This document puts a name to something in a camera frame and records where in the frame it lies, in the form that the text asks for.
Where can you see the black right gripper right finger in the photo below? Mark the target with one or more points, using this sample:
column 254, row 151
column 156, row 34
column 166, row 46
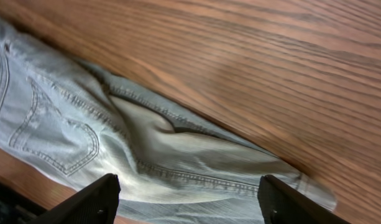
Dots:
column 281, row 204

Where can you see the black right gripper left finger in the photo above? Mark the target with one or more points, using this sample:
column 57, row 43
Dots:
column 95, row 204

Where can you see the light blue denim shorts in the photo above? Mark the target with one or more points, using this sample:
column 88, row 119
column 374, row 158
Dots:
column 74, row 122

